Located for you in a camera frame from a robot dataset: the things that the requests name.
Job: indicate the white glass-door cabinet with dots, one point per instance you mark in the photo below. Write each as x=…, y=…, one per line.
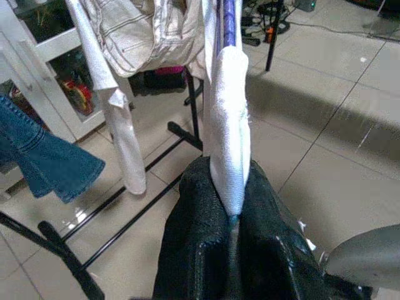
x=47, y=103

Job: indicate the plain white shirt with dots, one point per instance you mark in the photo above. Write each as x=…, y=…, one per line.
x=125, y=140

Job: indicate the cream jacket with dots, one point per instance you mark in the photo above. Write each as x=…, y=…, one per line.
x=140, y=31

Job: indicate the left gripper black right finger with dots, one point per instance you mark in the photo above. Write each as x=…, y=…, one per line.
x=272, y=250

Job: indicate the black clothes rack silver rail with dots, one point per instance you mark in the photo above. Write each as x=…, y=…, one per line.
x=72, y=265

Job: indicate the purple plastic clothes hanger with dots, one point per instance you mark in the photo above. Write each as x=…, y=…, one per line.
x=229, y=25

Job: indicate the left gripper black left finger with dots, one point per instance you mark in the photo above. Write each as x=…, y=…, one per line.
x=193, y=243

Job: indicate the white t-shirt dark print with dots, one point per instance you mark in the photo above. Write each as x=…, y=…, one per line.
x=229, y=125

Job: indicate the black metal stand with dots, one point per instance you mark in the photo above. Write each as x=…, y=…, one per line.
x=273, y=47

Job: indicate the blue denim garment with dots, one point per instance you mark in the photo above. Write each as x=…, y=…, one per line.
x=47, y=162

